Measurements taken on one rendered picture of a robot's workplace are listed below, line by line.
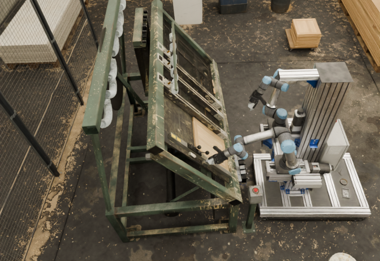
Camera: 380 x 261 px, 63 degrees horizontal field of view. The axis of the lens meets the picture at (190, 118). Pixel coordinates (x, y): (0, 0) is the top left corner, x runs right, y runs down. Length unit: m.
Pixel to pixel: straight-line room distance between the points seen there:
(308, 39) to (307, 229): 3.45
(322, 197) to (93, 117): 2.95
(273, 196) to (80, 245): 2.43
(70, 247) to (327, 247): 3.03
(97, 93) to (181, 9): 4.69
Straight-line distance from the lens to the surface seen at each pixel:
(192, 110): 3.18
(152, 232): 3.92
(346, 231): 4.35
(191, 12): 6.90
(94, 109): 2.31
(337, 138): 3.41
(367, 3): 6.79
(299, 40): 6.19
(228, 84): 5.54
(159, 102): 2.68
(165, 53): 3.27
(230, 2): 7.22
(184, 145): 2.79
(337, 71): 2.85
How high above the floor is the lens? 3.79
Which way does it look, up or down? 49 degrees down
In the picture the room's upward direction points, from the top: 6 degrees counter-clockwise
